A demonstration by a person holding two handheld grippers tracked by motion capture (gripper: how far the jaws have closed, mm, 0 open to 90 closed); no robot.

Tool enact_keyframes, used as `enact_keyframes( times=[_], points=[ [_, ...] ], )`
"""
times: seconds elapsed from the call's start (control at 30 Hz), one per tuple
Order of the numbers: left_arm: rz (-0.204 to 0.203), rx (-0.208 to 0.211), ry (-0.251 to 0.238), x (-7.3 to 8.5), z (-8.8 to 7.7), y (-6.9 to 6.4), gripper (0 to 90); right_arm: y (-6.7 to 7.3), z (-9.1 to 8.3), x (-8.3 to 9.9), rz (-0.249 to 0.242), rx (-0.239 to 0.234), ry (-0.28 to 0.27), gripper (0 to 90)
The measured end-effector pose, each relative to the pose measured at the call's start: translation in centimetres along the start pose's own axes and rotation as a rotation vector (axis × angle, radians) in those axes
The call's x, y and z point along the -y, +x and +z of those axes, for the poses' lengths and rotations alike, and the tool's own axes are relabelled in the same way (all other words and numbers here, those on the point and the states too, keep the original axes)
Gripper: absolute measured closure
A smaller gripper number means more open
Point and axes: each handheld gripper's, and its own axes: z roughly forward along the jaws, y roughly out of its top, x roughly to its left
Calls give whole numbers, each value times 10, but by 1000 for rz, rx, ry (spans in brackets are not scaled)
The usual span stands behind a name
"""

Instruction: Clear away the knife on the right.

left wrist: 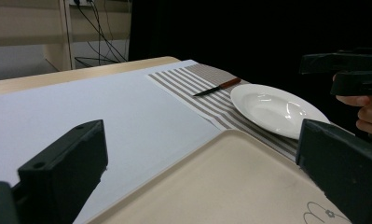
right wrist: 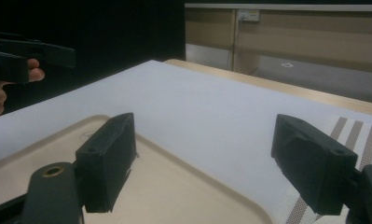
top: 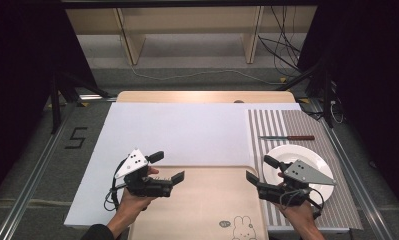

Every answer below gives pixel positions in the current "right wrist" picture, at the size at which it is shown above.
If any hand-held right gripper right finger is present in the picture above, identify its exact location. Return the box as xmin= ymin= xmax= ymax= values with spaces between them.
xmin=270 ymin=113 xmax=359 ymax=217

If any black curtain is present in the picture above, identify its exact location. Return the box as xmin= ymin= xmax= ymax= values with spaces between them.
xmin=0 ymin=0 xmax=186 ymax=115

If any beige plastic tray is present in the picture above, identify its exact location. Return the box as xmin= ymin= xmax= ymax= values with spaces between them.
xmin=0 ymin=114 xmax=275 ymax=224

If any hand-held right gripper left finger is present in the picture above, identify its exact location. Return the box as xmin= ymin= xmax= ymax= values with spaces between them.
xmin=75 ymin=112 xmax=138 ymax=215

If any white table cover sheet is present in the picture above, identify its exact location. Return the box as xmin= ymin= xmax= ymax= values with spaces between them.
xmin=0 ymin=60 xmax=372 ymax=218

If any white wall socket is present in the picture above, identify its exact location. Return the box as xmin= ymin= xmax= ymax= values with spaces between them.
xmin=236 ymin=8 xmax=261 ymax=23

